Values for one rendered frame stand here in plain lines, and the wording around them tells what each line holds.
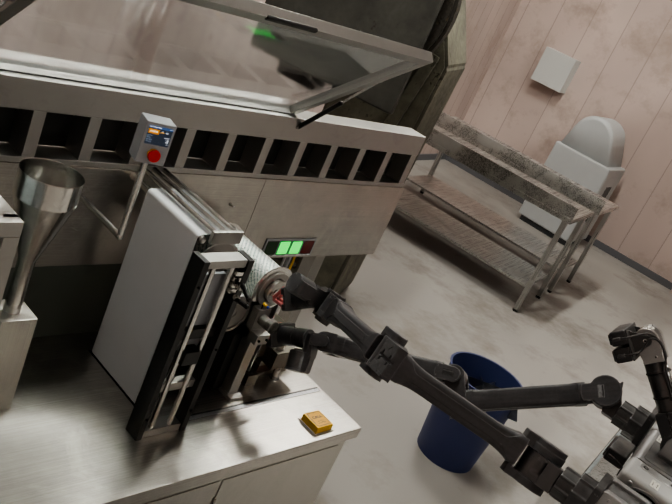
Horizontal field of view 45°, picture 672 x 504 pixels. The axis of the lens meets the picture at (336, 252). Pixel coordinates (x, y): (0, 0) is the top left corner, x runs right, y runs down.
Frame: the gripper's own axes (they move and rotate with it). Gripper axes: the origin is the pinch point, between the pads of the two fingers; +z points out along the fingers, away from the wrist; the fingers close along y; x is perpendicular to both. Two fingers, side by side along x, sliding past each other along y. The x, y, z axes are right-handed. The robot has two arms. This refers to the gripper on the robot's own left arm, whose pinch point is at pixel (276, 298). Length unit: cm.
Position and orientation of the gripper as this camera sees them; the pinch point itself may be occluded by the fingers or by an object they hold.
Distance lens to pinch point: 232.6
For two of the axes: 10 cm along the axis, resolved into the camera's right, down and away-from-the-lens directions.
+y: 7.1, -0.5, 7.0
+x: -0.7, -10.0, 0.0
